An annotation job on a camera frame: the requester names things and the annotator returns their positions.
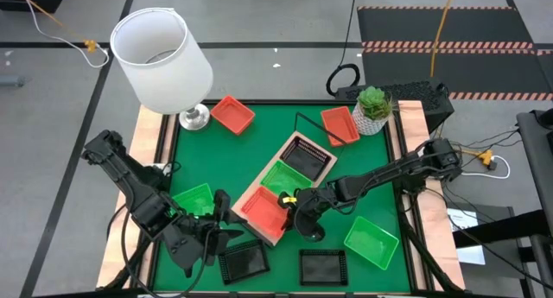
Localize black coiled cable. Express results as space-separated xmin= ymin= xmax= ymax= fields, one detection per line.
xmin=325 ymin=0 xmax=362 ymax=98

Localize grey cylinder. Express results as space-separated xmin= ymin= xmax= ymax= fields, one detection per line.
xmin=0 ymin=75 xmax=28 ymax=88

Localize white cable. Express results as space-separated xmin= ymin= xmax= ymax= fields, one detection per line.
xmin=16 ymin=0 xmax=111 ymax=69
xmin=460 ymin=154 xmax=512 ymax=181

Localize white shade table lamp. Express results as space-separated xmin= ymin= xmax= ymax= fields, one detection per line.
xmin=110 ymin=7 xmax=215 ymax=131

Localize black cable conduit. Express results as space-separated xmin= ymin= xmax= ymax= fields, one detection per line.
xmin=395 ymin=193 xmax=460 ymax=293
xmin=103 ymin=228 xmax=168 ymax=290

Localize black slotted plastic basket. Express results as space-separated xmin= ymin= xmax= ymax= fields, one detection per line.
xmin=298 ymin=248 xmax=349 ymax=287
xmin=218 ymin=239 xmax=271 ymax=286
xmin=279 ymin=136 xmax=333 ymax=182

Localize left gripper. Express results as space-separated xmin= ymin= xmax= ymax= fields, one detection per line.
xmin=163 ymin=188 xmax=249 ymax=278

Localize yellow cable with connector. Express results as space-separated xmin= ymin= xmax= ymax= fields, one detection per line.
xmin=9 ymin=0 xmax=99 ymax=54

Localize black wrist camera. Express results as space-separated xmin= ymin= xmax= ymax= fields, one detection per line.
xmin=302 ymin=222 xmax=327 ymax=244

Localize green slotted plastic basket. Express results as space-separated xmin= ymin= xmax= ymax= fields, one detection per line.
xmin=343 ymin=215 xmax=400 ymax=271
xmin=170 ymin=182 xmax=216 ymax=217
xmin=259 ymin=159 xmax=313 ymax=198

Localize black desk frame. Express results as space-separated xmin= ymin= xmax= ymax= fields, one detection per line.
xmin=451 ymin=109 xmax=553 ymax=298

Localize black mat hazard stripes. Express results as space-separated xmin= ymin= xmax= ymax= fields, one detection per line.
xmin=361 ymin=47 xmax=553 ymax=101
xmin=357 ymin=5 xmax=537 ymax=49

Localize wooden table side board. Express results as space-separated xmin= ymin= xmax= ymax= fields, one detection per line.
xmin=397 ymin=99 xmax=467 ymax=290
xmin=95 ymin=104 xmax=178 ymax=289

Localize succulent in patterned white pot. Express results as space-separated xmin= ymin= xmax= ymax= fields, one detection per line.
xmin=351 ymin=85 xmax=397 ymax=137

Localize black perforated computer case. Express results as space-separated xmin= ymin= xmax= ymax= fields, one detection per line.
xmin=334 ymin=77 xmax=455 ymax=133

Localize white paper sheet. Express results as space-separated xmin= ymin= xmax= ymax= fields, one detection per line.
xmin=447 ymin=206 xmax=487 ymax=266

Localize red slotted plastic basket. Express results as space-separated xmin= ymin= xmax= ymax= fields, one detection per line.
xmin=210 ymin=94 xmax=257 ymax=136
xmin=320 ymin=105 xmax=361 ymax=148
xmin=239 ymin=185 xmax=289 ymax=241

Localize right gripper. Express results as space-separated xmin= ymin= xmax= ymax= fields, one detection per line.
xmin=277 ymin=186 xmax=337 ymax=233

